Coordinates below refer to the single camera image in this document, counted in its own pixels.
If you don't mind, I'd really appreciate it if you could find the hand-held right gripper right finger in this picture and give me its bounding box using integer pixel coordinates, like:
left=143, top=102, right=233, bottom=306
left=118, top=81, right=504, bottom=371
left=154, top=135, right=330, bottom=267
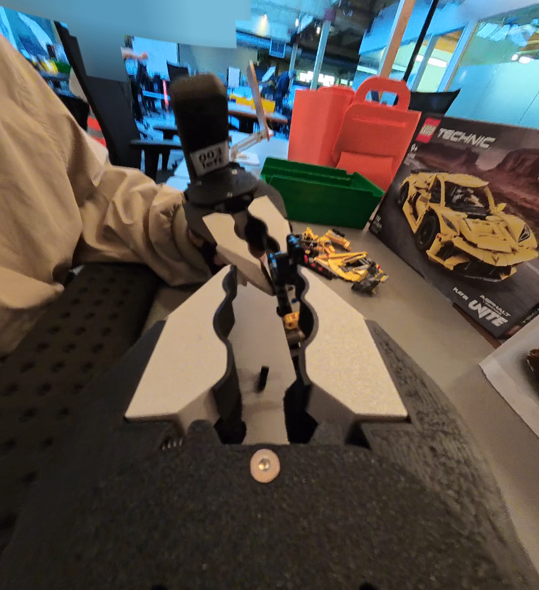
left=291, top=269, right=408, bottom=439

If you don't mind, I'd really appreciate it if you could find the grey instruction booklet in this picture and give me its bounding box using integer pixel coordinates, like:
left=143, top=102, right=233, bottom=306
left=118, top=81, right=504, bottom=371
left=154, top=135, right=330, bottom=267
left=479, top=295, right=539, bottom=466

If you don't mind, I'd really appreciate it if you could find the wooden stand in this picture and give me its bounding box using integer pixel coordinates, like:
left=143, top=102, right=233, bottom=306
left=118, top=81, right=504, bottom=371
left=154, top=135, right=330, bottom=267
left=230, top=60, right=273, bottom=160

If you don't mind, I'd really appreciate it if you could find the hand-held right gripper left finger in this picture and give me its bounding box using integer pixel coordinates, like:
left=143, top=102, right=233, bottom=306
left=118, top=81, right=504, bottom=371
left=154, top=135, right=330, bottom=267
left=126, top=265, right=239, bottom=443

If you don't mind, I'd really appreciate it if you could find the person's left forearm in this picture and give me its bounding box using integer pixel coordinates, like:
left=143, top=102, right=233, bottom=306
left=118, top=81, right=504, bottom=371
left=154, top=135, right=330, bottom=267
left=67, top=161, right=215, bottom=286

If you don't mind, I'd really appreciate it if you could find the orange plastic carry case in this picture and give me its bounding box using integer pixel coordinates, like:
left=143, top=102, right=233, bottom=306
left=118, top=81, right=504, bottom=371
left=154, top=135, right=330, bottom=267
left=288, top=76, right=422, bottom=192

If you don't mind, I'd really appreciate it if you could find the grey desk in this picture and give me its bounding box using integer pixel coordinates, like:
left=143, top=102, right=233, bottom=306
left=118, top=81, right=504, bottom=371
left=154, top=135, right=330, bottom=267
left=150, top=217, right=539, bottom=581

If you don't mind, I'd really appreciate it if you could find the toy car box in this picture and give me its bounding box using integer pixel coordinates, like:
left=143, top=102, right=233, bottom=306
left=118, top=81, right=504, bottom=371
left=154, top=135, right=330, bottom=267
left=368, top=113, right=539, bottom=342

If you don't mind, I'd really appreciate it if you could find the wooden post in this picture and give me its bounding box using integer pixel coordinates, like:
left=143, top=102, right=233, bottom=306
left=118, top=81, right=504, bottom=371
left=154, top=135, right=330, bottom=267
left=380, top=0, right=417, bottom=79

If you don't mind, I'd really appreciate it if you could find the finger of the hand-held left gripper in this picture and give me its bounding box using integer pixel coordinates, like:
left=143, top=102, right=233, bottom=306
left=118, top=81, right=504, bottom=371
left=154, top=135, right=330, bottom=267
left=202, top=210, right=275, bottom=294
left=248, top=196, right=294, bottom=241

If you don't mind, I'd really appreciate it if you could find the toy brick chassis assembly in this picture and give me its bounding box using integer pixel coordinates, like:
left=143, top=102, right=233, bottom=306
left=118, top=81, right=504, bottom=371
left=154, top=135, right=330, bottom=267
left=267, top=233, right=315, bottom=347

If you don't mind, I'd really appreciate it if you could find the pile of yellow toy bricks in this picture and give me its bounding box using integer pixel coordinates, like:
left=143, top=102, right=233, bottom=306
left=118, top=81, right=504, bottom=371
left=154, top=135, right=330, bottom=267
left=297, top=226, right=390, bottom=296

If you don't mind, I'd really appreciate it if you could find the black stand with disc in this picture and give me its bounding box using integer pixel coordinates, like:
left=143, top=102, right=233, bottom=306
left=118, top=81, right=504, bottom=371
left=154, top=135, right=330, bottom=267
left=403, top=0, right=440, bottom=90

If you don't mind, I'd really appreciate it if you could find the green plastic bin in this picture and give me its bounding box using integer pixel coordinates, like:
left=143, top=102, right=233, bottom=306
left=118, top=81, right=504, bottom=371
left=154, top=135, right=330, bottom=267
left=260, top=157, right=385, bottom=231

